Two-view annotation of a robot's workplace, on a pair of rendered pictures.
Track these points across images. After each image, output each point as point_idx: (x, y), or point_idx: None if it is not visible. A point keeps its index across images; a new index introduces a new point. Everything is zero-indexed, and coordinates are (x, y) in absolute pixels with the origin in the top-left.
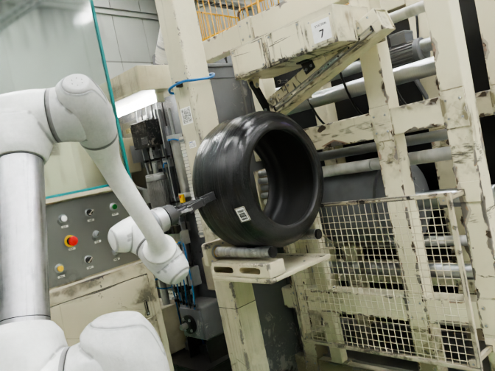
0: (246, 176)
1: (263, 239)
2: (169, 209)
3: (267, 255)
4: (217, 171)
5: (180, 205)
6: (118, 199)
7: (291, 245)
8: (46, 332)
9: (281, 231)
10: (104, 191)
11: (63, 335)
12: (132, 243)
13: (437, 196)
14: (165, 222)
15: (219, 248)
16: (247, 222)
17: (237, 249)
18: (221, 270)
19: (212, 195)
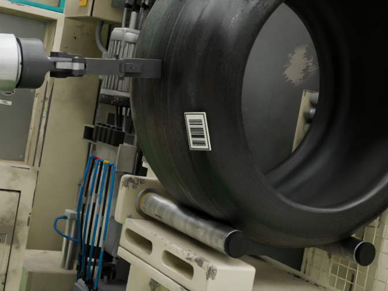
0: (240, 50)
1: (227, 209)
2: (29, 45)
3: (221, 245)
4: (184, 18)
5: (63, 52)
6: (25, 34)
7: (323, 262)
8: None
9: (277, 209)
10: (3, 9)
11: None
12: None
13: None
14: (3, 68)
15: (152, 196)
16: (202, 155)
17: (177, 211)
18: (141, 242)
19: (155, 66)
